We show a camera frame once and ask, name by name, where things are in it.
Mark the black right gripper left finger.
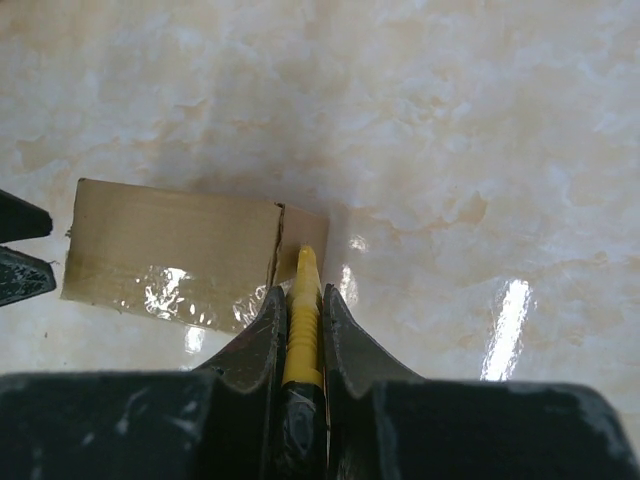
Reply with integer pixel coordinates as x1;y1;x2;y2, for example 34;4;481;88
1;288;286;479

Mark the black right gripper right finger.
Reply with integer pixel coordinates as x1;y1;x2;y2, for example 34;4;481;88
322;285;639;479

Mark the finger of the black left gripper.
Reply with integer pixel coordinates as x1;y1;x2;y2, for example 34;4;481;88
0;247;54;307
0;190;53;244

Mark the yellow utility knife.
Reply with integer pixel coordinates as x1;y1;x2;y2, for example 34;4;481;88
272;245;327;479

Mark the brown cardboard express box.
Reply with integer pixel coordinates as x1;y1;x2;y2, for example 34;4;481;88
61;179;329;334

